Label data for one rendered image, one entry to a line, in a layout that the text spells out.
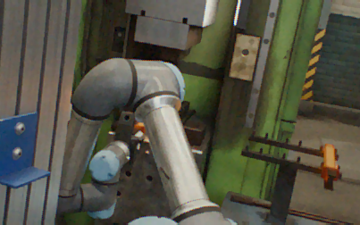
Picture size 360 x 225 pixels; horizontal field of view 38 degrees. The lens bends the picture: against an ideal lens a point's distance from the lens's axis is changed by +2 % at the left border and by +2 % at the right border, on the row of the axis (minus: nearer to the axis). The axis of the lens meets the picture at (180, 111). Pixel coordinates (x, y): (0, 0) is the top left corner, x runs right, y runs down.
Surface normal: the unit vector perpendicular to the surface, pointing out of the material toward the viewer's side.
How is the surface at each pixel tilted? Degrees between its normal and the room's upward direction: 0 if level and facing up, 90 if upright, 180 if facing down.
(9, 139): 90
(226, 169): 90
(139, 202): 90
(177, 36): 90
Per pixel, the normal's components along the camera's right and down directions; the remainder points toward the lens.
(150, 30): -0.18, 0.20
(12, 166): 0.90, 0.24
